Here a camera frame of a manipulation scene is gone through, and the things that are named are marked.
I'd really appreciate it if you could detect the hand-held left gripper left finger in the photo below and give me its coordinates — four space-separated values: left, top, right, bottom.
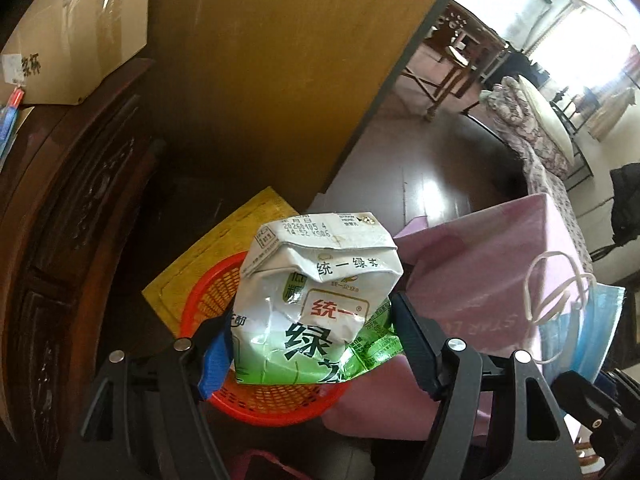
60 309 236 480

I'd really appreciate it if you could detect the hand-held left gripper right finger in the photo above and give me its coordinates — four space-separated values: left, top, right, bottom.
389 291 574 480

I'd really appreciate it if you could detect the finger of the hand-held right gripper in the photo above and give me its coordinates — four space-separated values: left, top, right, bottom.
552 369 640 457

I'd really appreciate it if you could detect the blue face mask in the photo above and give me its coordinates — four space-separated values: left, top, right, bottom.
523 250 627 387

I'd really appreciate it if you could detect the red plastic basket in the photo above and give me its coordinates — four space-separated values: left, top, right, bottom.
178 252 352 427

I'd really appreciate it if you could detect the white green tea carton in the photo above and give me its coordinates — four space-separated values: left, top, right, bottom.
230 211 405 387

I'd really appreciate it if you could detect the pink paper bag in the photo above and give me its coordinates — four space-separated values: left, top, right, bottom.
307 192 594 434

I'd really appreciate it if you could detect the yellow mat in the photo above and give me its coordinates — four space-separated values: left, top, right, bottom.
141 185 301 342

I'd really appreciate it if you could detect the black hanging garment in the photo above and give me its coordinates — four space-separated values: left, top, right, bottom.
608 162 640 247

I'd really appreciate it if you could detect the dark carved wooden cabinet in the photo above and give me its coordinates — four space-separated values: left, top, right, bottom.
0 57 167 463

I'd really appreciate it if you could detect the folded floral quilt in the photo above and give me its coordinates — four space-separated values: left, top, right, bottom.
479 77 532 127

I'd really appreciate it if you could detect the cream pillow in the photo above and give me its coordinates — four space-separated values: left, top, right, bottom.
514 73 577 162

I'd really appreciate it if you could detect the wooden counter cabinet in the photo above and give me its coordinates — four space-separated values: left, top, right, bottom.
147 0 471 197

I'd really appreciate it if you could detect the blue plastic packet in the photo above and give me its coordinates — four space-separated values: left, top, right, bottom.
0 104 35 171

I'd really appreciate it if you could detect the carved wooden chair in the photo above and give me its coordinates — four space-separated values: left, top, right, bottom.
424 2 507 122

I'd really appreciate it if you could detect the cardboard box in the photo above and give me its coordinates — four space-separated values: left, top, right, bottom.
0 0 154 106

